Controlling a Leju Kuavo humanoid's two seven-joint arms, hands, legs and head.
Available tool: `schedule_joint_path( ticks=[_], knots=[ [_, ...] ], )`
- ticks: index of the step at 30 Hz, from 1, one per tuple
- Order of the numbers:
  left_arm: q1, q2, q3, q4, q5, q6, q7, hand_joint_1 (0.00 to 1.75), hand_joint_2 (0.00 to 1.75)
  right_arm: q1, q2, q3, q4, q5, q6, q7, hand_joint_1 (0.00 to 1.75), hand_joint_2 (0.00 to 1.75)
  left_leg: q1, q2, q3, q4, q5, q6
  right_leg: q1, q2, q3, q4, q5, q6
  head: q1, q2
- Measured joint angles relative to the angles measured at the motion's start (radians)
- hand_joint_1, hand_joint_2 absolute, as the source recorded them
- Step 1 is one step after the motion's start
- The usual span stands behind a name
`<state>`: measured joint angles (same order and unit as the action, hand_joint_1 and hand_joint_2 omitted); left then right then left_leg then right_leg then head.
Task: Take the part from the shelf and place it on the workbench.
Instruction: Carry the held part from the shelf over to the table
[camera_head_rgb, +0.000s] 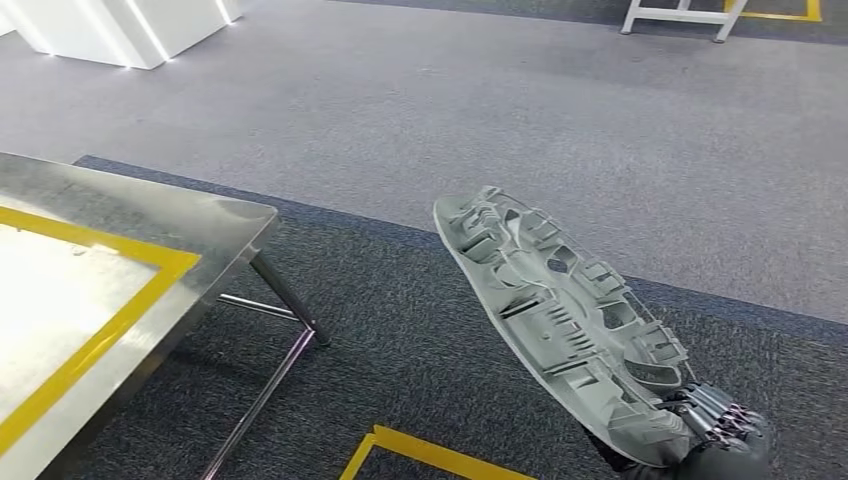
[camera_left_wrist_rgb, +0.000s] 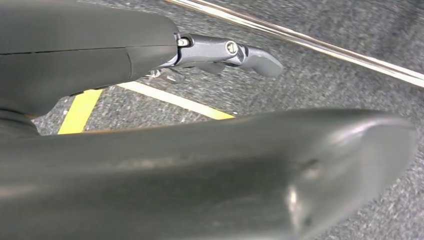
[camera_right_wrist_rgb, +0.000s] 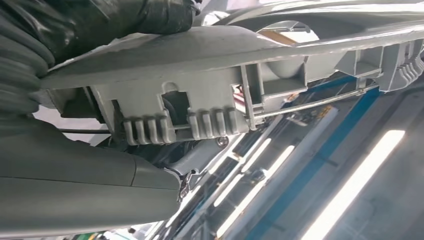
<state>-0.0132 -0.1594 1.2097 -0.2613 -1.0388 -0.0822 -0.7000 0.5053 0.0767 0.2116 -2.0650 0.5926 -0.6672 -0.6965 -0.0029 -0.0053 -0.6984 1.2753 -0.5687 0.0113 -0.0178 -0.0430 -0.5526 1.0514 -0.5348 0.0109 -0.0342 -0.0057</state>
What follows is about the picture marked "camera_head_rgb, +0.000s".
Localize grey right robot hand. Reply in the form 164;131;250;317
582;380;774;480

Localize grey plastic wheel cover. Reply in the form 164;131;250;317
433;185;698;469

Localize yellow tape outline on workbench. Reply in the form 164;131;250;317
0;205;203;458

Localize steel workbench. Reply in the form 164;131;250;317
0;150;333;480

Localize yellow floor tape square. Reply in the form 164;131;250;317
339;425;539;480

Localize white lit display block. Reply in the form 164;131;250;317
0;0;244;72

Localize white table frame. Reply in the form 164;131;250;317
619;0;750;45

